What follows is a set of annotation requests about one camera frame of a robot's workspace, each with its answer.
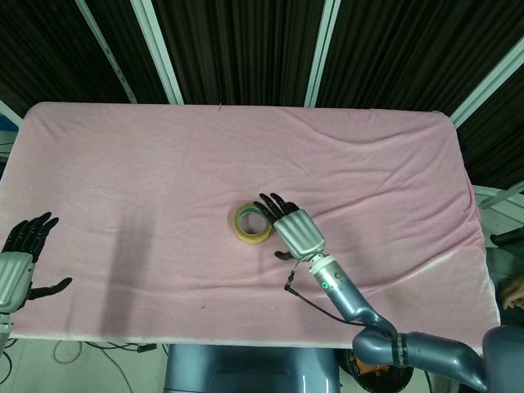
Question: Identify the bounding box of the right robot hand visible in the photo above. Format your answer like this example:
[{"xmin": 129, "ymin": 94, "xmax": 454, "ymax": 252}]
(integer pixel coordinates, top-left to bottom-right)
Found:
[{"xmin": 252, "ymin": 192, "xmax": 327, "ymax": 261}]

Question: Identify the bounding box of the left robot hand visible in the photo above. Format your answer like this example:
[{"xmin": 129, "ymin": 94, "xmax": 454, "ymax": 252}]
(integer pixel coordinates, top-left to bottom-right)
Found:
[{"xmin": 0, "ymin": 211, "xmax": 74, "ymax": 314}]

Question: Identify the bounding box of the yellow tape roll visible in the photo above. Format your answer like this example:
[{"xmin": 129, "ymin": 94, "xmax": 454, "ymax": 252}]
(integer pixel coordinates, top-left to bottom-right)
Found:
[{"xmin": 233, "ymin": 201, "xmax": 273, "ymax": 246}]

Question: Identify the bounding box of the person's hand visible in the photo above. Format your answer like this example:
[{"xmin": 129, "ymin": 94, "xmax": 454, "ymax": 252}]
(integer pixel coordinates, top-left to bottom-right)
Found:
[{"xmin": 501, "ymin": 277, "xmax": 524, "ymax": 310}]

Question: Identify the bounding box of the pink table cloth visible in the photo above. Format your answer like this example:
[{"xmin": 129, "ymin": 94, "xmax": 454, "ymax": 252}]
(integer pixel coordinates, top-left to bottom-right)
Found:
[{"xmin": 0, "ymin": 102, "xmax": 501, "ymax": 350}]

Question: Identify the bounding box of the blue robot torso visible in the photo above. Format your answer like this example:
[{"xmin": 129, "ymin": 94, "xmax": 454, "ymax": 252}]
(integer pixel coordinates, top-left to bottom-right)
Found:
[{"xmin": 162, "ymin": 343, "xmax": 344, "ymax": 393}]

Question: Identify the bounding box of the black ribbed curtain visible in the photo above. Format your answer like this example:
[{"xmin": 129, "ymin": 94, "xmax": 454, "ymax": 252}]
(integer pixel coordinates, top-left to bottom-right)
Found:
[{"xmin": 0, "ymin": 0, "xmax": 524, "ymax": 189}]

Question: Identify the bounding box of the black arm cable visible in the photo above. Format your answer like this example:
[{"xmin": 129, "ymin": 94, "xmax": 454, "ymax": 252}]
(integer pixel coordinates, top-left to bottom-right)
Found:
[{"xmin": 284, "ymin": 256, "xmax": 394, "ymax": 341}]

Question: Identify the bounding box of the white floor cable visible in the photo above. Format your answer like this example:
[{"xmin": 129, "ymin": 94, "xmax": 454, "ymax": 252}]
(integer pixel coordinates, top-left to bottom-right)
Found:
[{"xmin": 0, "ymin": 340, "xmax": 165, "ymax": 393}]

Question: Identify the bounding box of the white frame post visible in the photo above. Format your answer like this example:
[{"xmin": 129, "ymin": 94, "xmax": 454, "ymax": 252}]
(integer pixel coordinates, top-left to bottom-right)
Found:
[
  {"xmin": 303, "ymin": 0, "xmax": 342, "ymax": 108},
  {"xmin": 75, "ymin": 0, "xmax": 138, "ymax": 104},
  {"xmin": 130, "ymin": 0, "xmax": 184, "ymax": 105},
  {"xmin": 449, "ymin": 38, "xmax": 524, "ymax": 129}
]

